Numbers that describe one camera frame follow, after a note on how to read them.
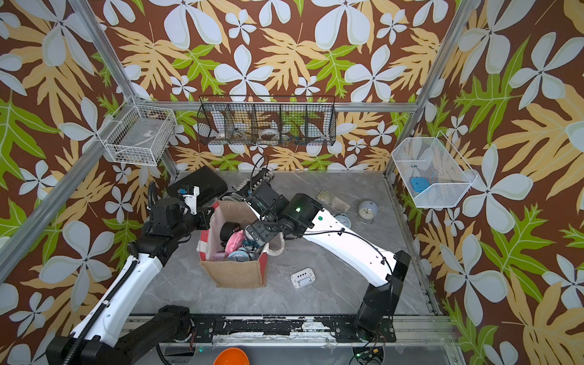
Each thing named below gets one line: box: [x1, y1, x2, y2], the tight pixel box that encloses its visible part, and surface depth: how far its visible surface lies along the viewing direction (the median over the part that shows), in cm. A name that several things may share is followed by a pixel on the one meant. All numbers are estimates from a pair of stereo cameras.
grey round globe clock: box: [357, 199, 380, 225], surface depth 98 cm
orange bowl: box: [212, 346, 250, 365], surface depth 67 cm
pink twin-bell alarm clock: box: [224, 229, 245, 258], surface depth 85 cm
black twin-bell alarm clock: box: [219, 222, 241, 248], surface depth 89 cm
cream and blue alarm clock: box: [227, 247, 250, 262], surface depth 80 cm
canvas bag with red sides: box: [196, 199, 286, 289], surface depth 73 cm
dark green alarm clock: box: [243, 238, 261, 248], surface depth 85 cm
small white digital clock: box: [290, 267, 317, 289], surface depth 85 cm
